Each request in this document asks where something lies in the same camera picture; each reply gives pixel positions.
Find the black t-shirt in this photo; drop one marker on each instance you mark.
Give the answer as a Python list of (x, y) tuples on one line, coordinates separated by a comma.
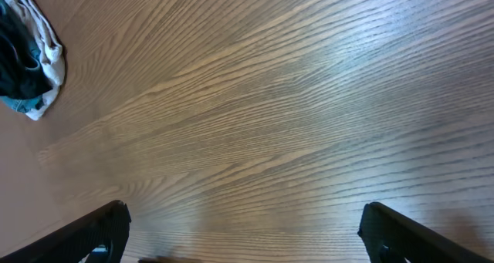
[(22, 76)]

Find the folded blue denim jeans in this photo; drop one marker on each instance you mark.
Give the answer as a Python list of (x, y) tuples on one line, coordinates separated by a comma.
[(23, 105)]

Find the folded white cloth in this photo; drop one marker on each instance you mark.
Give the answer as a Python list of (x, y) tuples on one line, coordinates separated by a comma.
[(51, 58)]

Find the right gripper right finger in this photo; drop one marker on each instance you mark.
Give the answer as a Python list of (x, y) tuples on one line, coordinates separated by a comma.
[(389, 236)]

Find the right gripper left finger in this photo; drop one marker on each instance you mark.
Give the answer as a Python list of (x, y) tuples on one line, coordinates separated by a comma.
[(99, 236)]

